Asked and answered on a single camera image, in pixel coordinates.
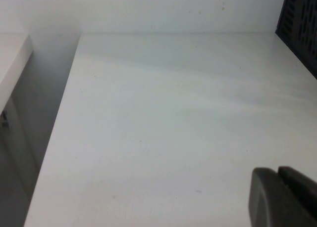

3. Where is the black plastic book stand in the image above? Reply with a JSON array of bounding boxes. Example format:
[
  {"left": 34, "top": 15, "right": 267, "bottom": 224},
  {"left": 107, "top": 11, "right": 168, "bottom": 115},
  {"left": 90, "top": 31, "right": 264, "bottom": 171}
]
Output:
[{"left": 274, "top": 0, "right": 317, "bottom": 80}]

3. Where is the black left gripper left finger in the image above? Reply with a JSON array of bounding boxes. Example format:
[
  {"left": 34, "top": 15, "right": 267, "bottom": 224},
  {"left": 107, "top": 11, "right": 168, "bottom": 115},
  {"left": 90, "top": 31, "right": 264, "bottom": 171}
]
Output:
[{"left": 248, "top": 167, "right": 317, "bottom": 227}]

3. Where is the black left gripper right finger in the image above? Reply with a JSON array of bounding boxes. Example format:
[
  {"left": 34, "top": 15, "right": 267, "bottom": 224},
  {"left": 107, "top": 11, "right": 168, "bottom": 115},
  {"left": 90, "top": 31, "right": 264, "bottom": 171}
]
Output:
[{"left": 277, "top": 165, "right": 317, "bottom": 211}]

